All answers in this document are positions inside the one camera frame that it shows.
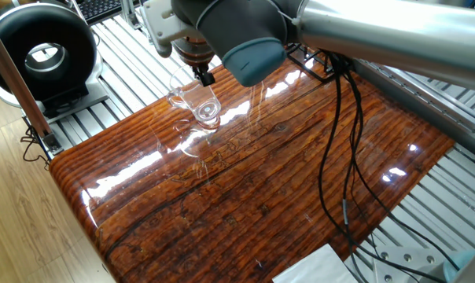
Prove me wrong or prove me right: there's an aluminium frame post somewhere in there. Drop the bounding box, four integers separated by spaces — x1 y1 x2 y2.
0 16 64 156

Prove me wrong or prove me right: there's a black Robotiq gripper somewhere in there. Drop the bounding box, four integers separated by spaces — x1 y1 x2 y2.
171 37 216 88

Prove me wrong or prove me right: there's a dark tangled wire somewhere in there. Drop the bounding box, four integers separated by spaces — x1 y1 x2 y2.
19 124 52 171

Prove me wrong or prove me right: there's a glossy wood-grain table mat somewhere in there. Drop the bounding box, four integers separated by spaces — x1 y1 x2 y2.
49 50 457 283

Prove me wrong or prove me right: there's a black keyboard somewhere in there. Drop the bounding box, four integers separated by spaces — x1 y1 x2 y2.
74 0 123 25

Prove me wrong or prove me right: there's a black ring-shaped device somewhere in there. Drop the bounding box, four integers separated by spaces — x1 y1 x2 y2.
0 0 111 119

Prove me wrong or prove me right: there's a silver wire rack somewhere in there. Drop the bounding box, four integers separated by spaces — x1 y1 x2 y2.
119 0 154 31

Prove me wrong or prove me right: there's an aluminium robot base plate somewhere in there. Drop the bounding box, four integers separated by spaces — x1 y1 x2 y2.
373 245 451 283

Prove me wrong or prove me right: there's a white paper sheet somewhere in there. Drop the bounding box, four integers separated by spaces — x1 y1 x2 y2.
271 243 359 283

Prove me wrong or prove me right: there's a black metal cup rack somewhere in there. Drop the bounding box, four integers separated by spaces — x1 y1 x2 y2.
286 42 343 84

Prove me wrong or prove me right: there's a clear glass cup with handle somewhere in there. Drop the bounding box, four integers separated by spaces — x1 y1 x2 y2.
166 64 223 129

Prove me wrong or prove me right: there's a grey aluminium side rail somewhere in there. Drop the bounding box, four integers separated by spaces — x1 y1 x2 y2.
351 58 475 164

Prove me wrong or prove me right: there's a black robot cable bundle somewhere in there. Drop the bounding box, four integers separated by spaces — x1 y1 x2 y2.
318 50 462 283

